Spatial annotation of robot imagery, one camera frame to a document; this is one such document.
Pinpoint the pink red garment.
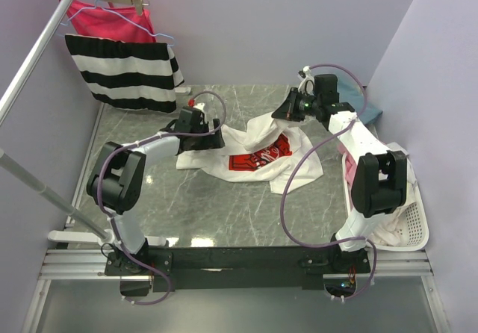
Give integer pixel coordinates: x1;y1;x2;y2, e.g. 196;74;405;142
66;0;156;43

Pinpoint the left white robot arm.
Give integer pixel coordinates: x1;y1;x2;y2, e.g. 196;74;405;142
87;105;225;275

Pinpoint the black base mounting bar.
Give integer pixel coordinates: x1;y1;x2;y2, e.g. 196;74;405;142
105;246;371;297

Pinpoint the white rack foot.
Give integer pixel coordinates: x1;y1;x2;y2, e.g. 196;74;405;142
48;230;167;246

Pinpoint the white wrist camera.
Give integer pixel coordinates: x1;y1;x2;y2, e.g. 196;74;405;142
188;99;207;115
298;66;314;95

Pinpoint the white laundry basket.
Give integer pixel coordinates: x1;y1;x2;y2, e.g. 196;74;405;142
341;156;429;252

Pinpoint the silver clothes rack pole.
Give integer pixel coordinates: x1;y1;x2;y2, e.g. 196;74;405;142
1;0;112;241

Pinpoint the white coca cola t shirt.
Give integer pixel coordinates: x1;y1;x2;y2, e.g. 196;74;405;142
176;113;312;194

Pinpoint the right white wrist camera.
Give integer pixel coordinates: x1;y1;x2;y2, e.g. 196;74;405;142
298;66;314;95

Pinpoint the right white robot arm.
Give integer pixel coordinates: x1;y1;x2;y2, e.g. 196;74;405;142
272;70;408;273

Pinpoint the pile of white clothes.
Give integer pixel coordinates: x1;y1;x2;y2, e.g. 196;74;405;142
338;142;418;247

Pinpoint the black and white striped garment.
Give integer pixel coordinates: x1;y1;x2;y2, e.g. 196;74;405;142
64;34;184;113

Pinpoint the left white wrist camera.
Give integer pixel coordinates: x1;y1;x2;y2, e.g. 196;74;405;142
188;99;207;115

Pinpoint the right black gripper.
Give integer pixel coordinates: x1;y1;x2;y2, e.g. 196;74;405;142
272;88;321;122

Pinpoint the light blue wire hanger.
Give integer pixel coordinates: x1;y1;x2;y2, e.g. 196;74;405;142
64;0;176;47

